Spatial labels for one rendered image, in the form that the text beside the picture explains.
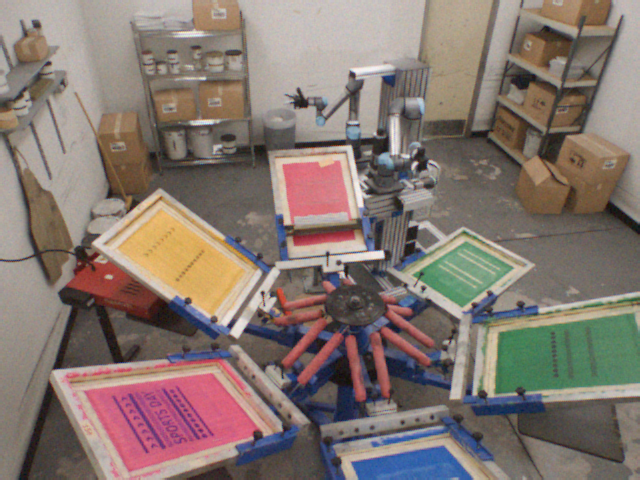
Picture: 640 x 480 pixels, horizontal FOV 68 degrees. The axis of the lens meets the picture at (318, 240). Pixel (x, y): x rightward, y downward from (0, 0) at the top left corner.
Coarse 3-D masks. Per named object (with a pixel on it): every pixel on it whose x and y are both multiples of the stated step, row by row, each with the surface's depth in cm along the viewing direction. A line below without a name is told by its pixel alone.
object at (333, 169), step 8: (336, 160) 331; (320, 168) 327; (328, 168) 328; (336, 168) 329; (320, 176) 325; (336, 176) 326; (344, 184) 325; (344, 192) 323; (344, 200) 320; (320, 208) 316; (328, 208) 317; (336, 208) 317; (344, 208) 318; (336, 232) 311; (344, 232) 311; (352, 232) 312; (328, 240) 308; (336, 240) 309; (344, 240) 309
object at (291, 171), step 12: (288, 168) 324; (300, 168) 326; (312, 168) 327; (288, 180) 321; (288, 192) 317; (288, 204) 314; (300, 216) 312; (300, 240) 306; (312, 240) 307; (324, 240) 308
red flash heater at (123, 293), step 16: (96, 256) 303; (80, 272) 289; (96, 272) 288; (112, 272) 288; (80, 288) 276; (96, 288) 276; (112, 288) 277; (128, 288) 277; (144, 288) 277; (112, 304) 273; (128, 304) 267; (144, 304) 267; (160, 304) 276
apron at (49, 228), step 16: (32, 176) 341; (32, 192) 339; (48, 192) 365; (32, 208) 333; (48, 208) 357; (32, 224) 331; (48, 224) 359; (64, 224) 386; (48, 240) 351; (64, 240) 389; (48, 256) 350; (64, 256) 380
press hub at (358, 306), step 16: (352, 288) 250; (368, 288) 250; (336, 304) 240; (352, 304) 239; (368, 304) 241; (384, 304) 241; (336, 320) 272; (352, 320) 232; (368, 320) 232; (368, 336) 257; (368, 352) 254; (336, 368) 245; (368, 368) 245; (352, 384) 250; (336, 416) 295; (352, 416) 291; (320, 448) 315
